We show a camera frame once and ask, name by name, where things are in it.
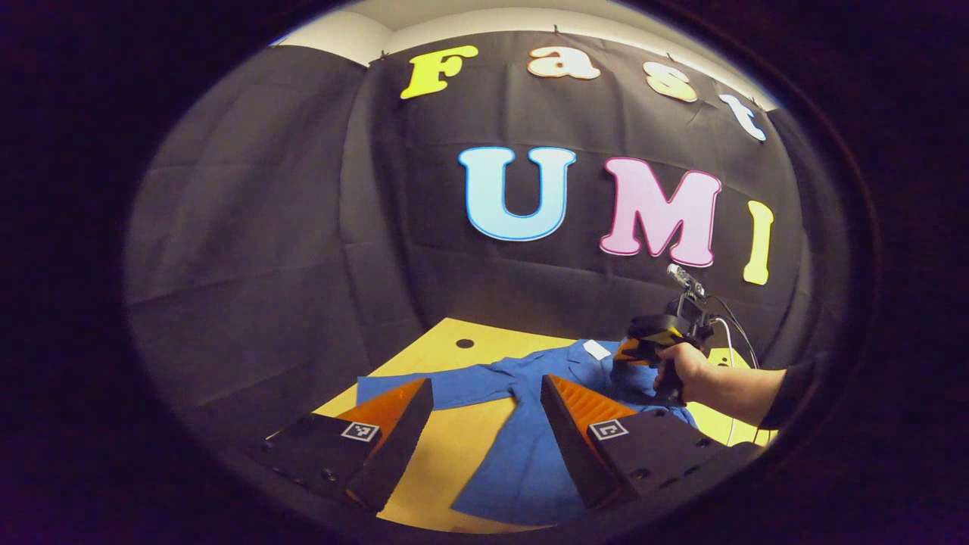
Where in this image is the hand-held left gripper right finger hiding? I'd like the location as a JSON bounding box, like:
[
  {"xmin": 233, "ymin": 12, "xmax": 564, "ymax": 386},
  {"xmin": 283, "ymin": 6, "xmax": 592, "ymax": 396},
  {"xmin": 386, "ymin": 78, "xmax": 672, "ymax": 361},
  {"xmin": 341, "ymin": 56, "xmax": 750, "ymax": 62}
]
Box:
[{"xmin": 540, "ymin": 372, "xmax": 763, "ymax": 510}]

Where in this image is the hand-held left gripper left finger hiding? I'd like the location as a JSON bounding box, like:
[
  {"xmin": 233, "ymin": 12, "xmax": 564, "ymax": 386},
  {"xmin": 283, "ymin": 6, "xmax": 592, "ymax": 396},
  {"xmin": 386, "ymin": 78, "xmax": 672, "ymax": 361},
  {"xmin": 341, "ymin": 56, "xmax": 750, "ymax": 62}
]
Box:
[{"xmin": 260, "ymin": 376, "xmax": 435, "ymax": 513}]

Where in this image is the blue corduroy shirt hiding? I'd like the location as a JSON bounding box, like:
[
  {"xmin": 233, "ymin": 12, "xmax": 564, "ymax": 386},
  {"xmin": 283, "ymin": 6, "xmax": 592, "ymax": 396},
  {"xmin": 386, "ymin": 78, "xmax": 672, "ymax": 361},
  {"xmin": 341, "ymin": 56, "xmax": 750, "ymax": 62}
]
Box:
[{"xmin": 356, "ymin": 339, "xmax": 699, "ymax": 528}]

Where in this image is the black backdrop cloth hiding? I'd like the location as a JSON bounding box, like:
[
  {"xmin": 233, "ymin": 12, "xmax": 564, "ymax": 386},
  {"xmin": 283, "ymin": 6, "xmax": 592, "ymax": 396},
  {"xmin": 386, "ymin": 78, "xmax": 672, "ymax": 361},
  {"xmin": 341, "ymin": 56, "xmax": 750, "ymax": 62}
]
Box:
[{"xmin": 125, "ymin": 30, "xmax": 849, "ymax": 455}]

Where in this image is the white cable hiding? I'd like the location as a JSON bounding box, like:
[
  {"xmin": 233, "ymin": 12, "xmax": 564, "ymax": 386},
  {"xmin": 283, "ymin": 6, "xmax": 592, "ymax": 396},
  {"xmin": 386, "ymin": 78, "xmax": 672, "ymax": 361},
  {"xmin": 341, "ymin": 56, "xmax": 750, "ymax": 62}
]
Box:
[{"xmin": 712, "ymin": 316, "xmax": 737, "ymax": 447}]

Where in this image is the black cable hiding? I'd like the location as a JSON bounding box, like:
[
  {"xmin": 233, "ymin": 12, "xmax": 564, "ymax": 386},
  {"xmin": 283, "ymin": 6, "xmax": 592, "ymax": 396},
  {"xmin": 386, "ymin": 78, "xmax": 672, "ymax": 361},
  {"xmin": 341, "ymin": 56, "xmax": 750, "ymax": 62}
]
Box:
[{"xmin": 710, "ymin": 295, "xmax": 760, "ymax": 370}]

